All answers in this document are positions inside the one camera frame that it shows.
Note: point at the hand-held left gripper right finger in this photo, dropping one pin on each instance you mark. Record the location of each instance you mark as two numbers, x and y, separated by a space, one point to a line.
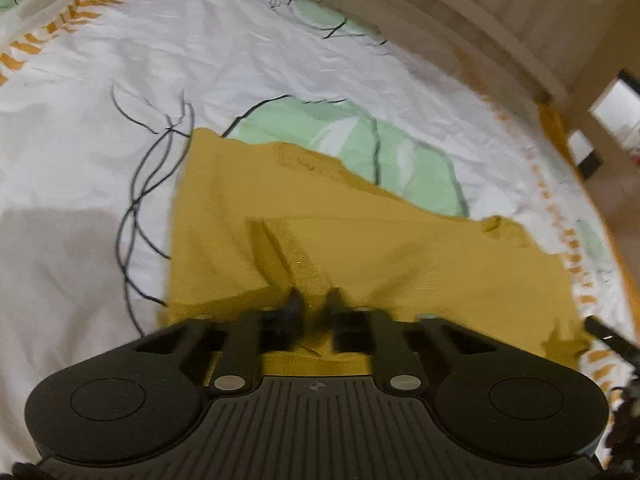
334 307

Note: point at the light wooden bed frame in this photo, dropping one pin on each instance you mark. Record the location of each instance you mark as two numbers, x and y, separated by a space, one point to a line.
450 15

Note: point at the white leaf print bed sheet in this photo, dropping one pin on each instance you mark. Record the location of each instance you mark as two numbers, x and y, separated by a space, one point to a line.
100 170

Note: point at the mustard yellow knit sweater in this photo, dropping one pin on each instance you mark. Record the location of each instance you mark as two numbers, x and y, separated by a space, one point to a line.
400 270

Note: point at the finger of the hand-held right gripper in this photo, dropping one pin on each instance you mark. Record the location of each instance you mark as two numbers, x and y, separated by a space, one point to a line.
607 332

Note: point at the white wooden bed frame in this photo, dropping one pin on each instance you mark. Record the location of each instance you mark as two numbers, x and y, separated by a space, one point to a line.
612 110

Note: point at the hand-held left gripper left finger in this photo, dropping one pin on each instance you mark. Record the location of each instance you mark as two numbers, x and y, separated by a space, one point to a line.
294 307

